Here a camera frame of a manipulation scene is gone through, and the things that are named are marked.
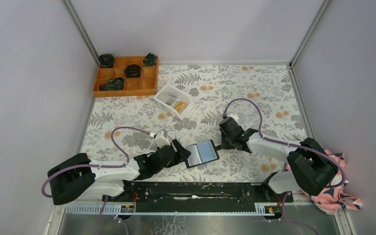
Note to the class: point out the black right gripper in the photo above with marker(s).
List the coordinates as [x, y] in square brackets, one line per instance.
[223, 145]

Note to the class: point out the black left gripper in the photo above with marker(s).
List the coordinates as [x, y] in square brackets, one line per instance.
[181, 154]

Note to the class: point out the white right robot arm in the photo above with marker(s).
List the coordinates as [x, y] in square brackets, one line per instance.
[310, 170]

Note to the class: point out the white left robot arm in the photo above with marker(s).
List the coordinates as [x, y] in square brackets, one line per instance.
[79, 177]

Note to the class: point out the orange card in box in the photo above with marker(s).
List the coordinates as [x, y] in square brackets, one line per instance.
[180, 107]

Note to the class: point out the white plastic card box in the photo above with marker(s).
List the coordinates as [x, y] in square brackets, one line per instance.
[169, 96]

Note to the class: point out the floral paper table mat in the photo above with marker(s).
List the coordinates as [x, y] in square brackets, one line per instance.
[118, 125]

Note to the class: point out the orange compartment tray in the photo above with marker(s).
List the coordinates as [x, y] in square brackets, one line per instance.
[146, 84]

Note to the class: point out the black red rolled item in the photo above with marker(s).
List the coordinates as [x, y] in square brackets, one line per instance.
[133, 71]

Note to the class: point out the dark green rolled item front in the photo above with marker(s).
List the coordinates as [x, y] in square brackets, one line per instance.
[114, 84]

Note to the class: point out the dark green rolled item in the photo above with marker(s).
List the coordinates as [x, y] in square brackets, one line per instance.
[114, 84]
[149, 60]

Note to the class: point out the pink patterned cloth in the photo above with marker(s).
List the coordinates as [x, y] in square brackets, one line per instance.
[331, 200]

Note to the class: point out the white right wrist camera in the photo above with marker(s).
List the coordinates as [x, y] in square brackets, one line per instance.
[231, 115]

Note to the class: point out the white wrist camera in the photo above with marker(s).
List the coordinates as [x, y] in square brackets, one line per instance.
[160, 139]
[231, 115]

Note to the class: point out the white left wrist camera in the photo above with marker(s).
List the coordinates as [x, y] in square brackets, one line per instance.
[160, 139]

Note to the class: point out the black metal base rail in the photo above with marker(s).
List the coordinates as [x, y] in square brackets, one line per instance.
[161, 192]

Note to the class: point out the slotted white cable duct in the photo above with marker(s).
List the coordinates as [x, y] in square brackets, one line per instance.
[184, 208]

